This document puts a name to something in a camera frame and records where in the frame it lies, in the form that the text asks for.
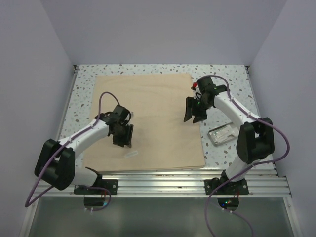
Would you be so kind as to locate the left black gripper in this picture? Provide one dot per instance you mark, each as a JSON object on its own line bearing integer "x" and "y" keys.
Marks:
{"x": 127, "y": 140}

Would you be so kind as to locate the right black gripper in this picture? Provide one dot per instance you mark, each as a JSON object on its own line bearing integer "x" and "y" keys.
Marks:
{"x": 190, "y": 106}

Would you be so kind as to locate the small clear sachet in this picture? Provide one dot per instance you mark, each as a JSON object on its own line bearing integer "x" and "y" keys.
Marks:
{"x": 131, "y": 154}

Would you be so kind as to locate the metal instrument tray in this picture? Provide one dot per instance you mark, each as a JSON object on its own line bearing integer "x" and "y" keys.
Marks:
{"x": 234, "y": 135}

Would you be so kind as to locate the beige cloth mat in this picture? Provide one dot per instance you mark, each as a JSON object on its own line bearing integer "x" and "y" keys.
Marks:
{"x": 160, "y": 136}

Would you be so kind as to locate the green suture packet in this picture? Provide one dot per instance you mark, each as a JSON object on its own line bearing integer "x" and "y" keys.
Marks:
{"x": 221, "y": 134}

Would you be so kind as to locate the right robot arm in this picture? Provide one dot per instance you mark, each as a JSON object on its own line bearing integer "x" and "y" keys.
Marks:
{"x": 255, "y": 139}

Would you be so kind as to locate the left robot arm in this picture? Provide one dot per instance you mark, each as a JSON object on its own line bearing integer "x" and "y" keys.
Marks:
{"x": 57, "y": 161}

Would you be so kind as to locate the aluminium frame rail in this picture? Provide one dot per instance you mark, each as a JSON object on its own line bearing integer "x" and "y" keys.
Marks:
{"x": 264, "y": 183}

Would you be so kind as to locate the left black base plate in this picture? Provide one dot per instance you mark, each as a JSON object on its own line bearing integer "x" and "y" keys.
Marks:
{"x": 102, "y": 186}

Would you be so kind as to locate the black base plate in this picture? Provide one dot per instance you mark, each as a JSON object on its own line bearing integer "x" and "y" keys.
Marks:
{"x": 213, "y": 186}
{"x": 102, "y": 186}

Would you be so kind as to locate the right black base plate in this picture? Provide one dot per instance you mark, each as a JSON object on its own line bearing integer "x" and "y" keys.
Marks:
{"x": 213, "y": 186}

